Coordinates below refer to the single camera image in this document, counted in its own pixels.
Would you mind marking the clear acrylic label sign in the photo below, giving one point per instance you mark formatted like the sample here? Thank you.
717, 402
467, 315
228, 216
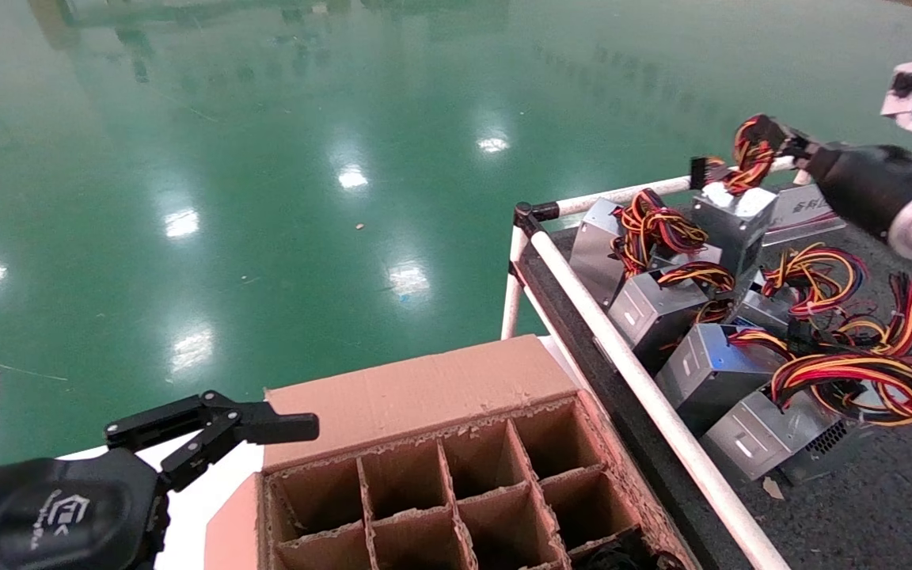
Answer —
800, 218

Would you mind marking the small cardboard scrap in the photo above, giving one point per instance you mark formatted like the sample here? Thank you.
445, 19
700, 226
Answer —
773, 488

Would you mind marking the white pipe-framed cart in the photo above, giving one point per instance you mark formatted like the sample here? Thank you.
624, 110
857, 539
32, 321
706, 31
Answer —
860, 514

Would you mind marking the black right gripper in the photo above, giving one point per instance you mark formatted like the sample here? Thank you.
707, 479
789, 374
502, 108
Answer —
868, 182

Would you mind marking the brown cardboard box with dividers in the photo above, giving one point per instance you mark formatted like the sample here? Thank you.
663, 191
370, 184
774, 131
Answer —
424, 396

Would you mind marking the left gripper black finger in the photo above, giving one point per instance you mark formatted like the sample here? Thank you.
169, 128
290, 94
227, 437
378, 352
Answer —
286, 427

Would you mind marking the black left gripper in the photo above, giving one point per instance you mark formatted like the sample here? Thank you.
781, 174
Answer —
52, 514

